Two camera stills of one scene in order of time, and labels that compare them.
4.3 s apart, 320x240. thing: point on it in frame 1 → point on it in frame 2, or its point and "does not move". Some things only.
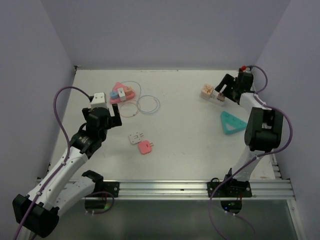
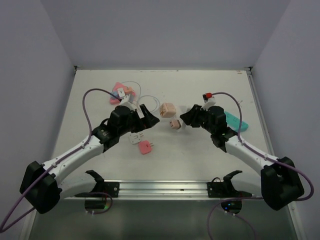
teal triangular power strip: (237, 123) does not move
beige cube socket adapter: (207, 91) → (167, 110)
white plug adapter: (135, 137) does not move
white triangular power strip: (214, 101) → (180, 110)
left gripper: (114, 120) → (147, 121)
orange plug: (128, 90) does not move
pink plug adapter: (145, 147) does not move
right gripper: (228, 80) → (190, 118)
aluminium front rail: (271, 189) does not move
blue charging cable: (144, 96) does not move
